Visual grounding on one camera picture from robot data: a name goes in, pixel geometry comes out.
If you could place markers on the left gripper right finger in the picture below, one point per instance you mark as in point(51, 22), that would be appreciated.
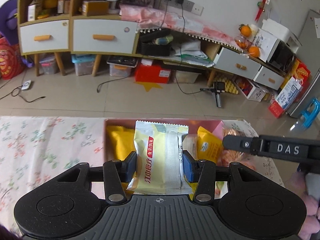
point(203, 174)

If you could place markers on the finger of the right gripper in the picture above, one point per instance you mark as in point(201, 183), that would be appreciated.
point(242, 144)

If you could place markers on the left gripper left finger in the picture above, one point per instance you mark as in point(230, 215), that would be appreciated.
point(116, 172)

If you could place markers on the yellow snack packet with label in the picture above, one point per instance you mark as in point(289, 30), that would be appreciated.
point(208, 146)

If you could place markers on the pink snack packet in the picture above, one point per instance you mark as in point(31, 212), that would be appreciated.
point(228, 156)

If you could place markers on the large yellow snack packet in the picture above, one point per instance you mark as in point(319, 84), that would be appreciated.
point(121, 140)

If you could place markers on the pale yellow white snack packet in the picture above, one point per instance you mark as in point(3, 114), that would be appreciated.
point(159, 166)

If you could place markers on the pink cardboard box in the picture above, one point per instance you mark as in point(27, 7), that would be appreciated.
point(189, 141)

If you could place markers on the yellow egg tray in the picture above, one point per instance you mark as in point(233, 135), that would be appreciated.
point(229, 85)

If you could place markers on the blue white milk carton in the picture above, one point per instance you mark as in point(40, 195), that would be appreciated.
point(285, 98)

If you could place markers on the floral tablecloth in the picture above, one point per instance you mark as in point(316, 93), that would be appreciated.
point(36, 149)

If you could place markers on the orange fruit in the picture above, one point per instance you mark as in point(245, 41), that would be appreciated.
point(254, 51)

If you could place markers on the white microwave oven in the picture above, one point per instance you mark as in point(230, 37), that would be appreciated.
point(277, 44)

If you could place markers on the red cardboard box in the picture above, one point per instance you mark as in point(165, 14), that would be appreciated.
point(152, 74)

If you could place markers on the black storage box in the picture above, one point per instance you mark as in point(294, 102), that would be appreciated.
point(156, 42)

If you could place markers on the long low tv cabinet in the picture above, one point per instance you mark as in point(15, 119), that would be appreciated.
point(234, 62)

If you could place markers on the red gift bag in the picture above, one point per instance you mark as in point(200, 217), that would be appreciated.
point(10, 60)

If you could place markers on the pink floral cloth runner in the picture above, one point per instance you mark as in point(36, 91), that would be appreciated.
point(149, 18)

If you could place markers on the wooden white drawer cabinet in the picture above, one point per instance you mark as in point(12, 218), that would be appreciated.
point(100, 35)

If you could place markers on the purple plush toy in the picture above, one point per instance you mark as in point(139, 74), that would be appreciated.
point(9, 21)

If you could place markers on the black handheld camera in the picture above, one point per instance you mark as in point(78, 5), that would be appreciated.
point(216, 90)

